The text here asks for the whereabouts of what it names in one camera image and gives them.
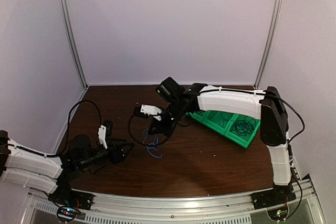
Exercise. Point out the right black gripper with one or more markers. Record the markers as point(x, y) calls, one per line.
point(161, 128)

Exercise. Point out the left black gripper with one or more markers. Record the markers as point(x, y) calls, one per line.
point(118, 156)

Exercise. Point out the green three-compartment bin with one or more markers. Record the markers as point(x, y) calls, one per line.
point(240, 129)

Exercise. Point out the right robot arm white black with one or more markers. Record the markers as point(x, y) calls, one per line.
point(265, 107)

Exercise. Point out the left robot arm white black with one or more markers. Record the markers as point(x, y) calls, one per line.
point(52, 173)

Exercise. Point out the left circuit board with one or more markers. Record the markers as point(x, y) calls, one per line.
point(66, 214)

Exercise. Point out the circuit board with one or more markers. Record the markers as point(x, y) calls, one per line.
point(278, 214)
point(66, 214)

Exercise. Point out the right circuit board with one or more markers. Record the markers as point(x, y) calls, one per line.
point(278, 214)

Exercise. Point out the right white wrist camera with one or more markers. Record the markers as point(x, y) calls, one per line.
point(145, 111)

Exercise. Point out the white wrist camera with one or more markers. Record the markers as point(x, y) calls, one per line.
point(145, 111)
point(104, 132)

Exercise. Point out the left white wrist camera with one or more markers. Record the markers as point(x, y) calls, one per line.
point(104, 132)

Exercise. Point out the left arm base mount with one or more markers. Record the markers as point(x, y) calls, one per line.
point(72, 198)

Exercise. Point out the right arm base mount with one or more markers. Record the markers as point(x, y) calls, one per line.
point(271, 198)

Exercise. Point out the front aluminium rail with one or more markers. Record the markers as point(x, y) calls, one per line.
point(234, 208)

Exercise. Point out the left aluminium frame post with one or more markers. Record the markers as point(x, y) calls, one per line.
point(72, 43)

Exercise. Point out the aluminium frame post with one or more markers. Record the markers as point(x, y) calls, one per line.
point(275, 14)
point(72, 43)

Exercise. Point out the right aluminium frame post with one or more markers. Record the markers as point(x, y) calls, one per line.
point(275, 14)

